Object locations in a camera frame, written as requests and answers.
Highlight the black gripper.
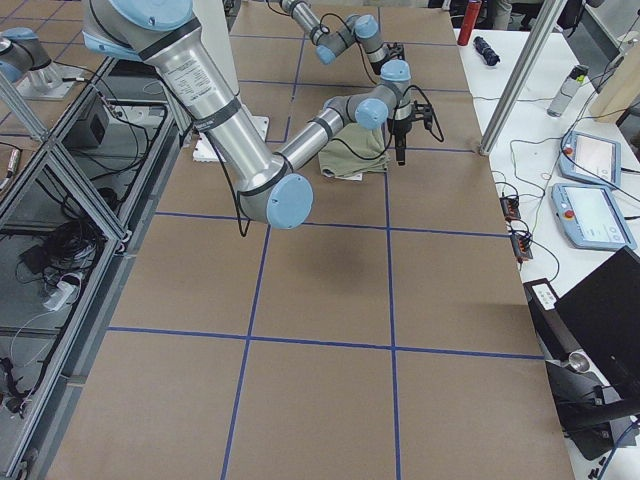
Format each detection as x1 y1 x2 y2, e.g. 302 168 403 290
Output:
368 52 392 75
388 118 412 166

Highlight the olive green long-sleeve shirt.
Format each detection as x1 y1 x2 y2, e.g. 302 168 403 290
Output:
318 123 389 176

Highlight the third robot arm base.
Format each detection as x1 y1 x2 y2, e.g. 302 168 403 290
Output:
1 27 84 100

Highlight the black monitor on arm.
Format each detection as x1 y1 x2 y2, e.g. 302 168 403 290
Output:
547 247 639 460

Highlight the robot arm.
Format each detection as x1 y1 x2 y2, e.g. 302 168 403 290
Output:
83 1 411 229
279 1 391 75

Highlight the white paper hang tag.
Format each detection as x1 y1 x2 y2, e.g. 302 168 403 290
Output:
322 171 363 181

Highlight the red cylindrical bottle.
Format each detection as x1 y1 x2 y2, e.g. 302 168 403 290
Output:
457 0 482 46

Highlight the folded dark blue umbrella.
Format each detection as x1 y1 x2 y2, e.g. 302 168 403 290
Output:
473 36 500 67

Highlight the upper orange connector block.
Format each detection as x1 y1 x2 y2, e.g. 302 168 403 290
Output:
499 195 521 221

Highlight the orange connector block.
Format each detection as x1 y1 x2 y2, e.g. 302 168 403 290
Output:
510 230 533 264
499 195 521 221

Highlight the lower orange connector block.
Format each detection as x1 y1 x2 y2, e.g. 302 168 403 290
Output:
510 230 533 264

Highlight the clear water bottle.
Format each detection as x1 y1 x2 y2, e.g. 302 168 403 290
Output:
547 64 589 117

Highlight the upper teach pendant tablet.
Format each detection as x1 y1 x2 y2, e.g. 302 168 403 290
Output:
559 131 621 188

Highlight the teach pendant tablet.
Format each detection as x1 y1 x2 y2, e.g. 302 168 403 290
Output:
551 183 637 251
559 131 621 188

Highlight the lower teach pendant tablet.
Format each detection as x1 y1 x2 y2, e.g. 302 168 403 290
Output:
551 183 637 251

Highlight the black box with white label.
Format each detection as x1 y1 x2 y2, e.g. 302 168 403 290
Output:
523 278 581 361

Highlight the white power strip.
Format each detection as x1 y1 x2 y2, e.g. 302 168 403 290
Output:
43 277 80 311

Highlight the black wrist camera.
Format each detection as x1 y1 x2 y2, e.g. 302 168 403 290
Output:
411 101 434 130
385 42 405 61

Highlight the aluminium frame post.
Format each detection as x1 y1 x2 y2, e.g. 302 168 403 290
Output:
478 0 567 156

